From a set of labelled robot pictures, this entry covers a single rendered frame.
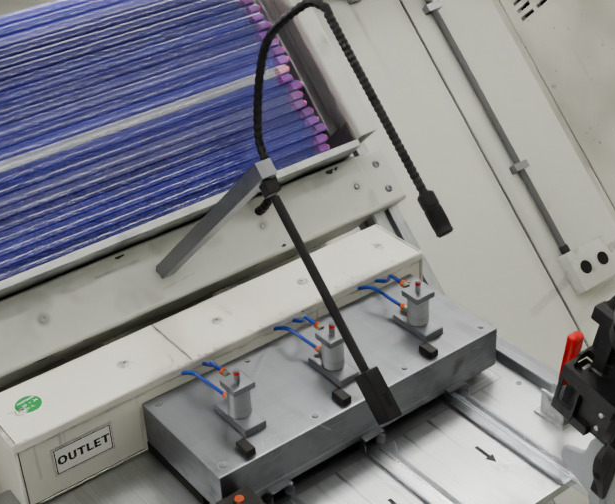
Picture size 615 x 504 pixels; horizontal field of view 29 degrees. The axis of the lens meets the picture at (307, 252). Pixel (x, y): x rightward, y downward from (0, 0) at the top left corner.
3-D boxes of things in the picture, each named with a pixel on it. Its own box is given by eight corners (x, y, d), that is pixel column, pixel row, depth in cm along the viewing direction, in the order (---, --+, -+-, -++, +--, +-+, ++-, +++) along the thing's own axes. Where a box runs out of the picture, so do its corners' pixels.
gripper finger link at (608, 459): (611, 471, 102) (642, 403, 97) (627, 484, 101) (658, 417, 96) (576, 493, 100) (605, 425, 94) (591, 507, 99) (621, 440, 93)
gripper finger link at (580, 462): (561, 475, 108) (589, 407, 102) (609, 520, 104) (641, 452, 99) (538, 489, 106) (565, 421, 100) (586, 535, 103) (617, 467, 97)
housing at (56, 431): (422, 353, 135) (423, 250, 128) (38, 558, 111) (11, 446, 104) (378, 322, 141) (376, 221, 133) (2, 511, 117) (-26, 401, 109)
